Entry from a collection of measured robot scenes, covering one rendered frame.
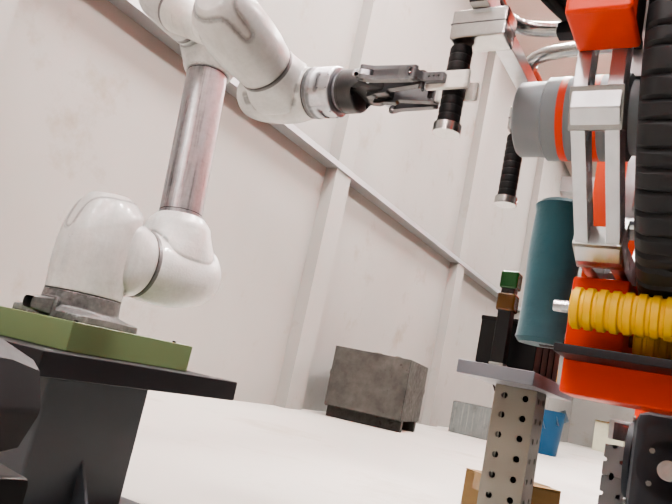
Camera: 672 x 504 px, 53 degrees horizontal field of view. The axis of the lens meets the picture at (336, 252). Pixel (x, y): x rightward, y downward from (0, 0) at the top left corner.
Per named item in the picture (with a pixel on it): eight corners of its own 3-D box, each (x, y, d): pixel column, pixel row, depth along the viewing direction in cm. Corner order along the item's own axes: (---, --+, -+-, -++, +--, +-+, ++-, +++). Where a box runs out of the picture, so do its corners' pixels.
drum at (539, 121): (644, 140, 98) (655, 54, 101) (502, 141, 109) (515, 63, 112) (652, 175, 110) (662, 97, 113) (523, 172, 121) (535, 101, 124)
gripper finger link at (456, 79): (429, 73, 106) (427, 71, 105) (471, 71, 102) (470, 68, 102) (426, 91, 105) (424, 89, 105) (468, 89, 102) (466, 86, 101)
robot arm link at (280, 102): (318, 135, 121) (282, 89, 111) (251, 136, 129) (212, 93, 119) (336, 87, 125) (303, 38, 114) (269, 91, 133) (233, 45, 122)
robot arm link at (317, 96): (296, 105, 114) (325, 104, 111) (307, 57, 116) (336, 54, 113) (322, 127, 122) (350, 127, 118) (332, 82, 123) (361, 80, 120)
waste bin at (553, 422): (567, 458, 836) (573, 412, 846) (561, 459, 797) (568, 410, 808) (527, 449, 860) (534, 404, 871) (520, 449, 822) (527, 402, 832)
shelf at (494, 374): (532, 386, 139) (535, 371, 139) (455, 371, 148) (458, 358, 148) (571, 401, 175) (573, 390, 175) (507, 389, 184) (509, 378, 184)
